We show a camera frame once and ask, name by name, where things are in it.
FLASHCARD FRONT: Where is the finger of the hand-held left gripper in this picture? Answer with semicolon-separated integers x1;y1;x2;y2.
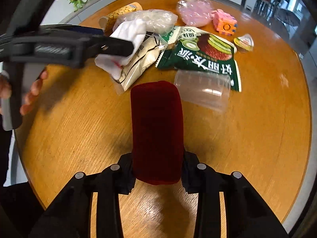
92;36;136;57
68;25;105;37

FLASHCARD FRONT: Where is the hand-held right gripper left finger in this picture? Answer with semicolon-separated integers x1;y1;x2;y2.
30;154;136;238

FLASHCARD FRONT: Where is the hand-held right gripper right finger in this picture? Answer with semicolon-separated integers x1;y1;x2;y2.
182;151;290;238

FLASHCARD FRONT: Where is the white tissue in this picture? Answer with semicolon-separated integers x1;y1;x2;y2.
95;20;149;81

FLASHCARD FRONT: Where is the yellow patterned paper cup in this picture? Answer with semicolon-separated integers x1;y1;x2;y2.
99;2;143;28

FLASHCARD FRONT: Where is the dark red velvet box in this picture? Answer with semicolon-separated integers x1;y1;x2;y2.
130;81;185;186

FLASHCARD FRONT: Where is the person's left hand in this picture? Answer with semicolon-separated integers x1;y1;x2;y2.
0;69;48;116

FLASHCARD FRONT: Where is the cream snack packet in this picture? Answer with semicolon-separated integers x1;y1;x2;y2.
116;33;166;95

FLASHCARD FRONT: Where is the green dinosaur toy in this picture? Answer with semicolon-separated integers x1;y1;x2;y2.
65;0;88;12

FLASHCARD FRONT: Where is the crumpled clear plastic bag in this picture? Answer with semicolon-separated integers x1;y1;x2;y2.
114;9;178;34

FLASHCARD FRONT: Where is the green snack packet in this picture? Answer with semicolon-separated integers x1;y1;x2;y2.
156;26;242;93

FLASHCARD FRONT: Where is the clear plastic cup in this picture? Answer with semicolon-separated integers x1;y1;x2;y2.
173;69;231;114

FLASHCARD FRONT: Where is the pink toy cube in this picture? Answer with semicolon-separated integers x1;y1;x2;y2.
210;9;238;37

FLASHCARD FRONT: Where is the small triangular wrapped snack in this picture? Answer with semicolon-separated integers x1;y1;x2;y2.
233;33;254;51

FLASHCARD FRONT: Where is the white cabinet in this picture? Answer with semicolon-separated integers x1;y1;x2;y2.
244;0;258;11

